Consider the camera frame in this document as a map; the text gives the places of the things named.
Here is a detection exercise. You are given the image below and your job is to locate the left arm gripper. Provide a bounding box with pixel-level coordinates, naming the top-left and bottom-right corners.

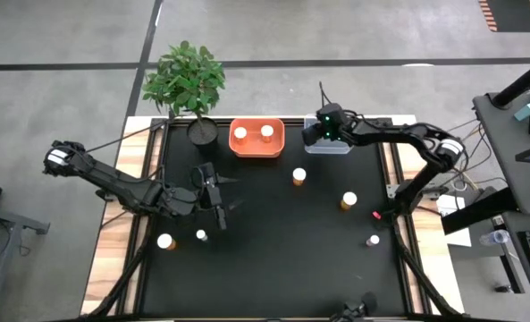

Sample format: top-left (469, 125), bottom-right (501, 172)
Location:
top-left (191, 161), bottom-right (247, 232)

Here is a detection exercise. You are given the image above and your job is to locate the black mat striped edge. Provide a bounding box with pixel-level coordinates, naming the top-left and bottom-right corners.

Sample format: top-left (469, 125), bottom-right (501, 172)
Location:
top-left (477, 0), bottom-right (530, 33)

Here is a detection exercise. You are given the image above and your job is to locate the white paper sheet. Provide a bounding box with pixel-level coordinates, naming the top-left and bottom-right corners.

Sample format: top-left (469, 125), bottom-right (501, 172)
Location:
top-left (436, 194), bottom-right (473, 248)

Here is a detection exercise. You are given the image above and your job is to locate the thin black brace rod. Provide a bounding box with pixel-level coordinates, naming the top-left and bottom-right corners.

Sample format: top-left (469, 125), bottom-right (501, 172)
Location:
top-left (85, 126), bottom-right (159, 154)

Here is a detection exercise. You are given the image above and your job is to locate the small teal box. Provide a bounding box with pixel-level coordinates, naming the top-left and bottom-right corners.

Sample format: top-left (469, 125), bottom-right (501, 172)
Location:
top-left (513, 101), bottom-right (530, 122)

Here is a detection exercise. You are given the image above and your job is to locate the clear water bottle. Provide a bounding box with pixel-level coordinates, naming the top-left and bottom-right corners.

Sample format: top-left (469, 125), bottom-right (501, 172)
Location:
top-left (478, 229), bottom-right (510, 246)

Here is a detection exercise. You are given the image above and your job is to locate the grey metal cart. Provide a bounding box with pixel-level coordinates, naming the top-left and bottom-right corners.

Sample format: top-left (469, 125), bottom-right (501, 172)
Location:
top-left (0, 199), bottom-right (51, 322)

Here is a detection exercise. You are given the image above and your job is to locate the black table-level camera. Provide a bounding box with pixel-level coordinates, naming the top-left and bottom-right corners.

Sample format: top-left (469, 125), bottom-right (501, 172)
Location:
top-left (331, 290), bottom-right (379, 322)

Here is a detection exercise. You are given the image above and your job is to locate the clear plastic bin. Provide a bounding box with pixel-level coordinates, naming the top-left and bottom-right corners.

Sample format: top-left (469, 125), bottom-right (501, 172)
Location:
top-left (303, 114), bottom-right (353, 156)

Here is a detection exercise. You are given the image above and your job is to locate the black pole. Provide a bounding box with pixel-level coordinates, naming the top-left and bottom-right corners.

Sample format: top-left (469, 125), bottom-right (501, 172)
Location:
top-left (491, 53), bottom-right (530, 109)

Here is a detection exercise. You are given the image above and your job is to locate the green potted plant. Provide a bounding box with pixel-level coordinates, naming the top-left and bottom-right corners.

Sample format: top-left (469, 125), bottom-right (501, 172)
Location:
top-left (141, 39), bottom-right (226, 148)

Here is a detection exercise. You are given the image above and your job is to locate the orange plastic bin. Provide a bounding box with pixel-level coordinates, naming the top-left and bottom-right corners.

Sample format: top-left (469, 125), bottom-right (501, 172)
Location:
top-left (228, 117), bottom-right (286, 158)

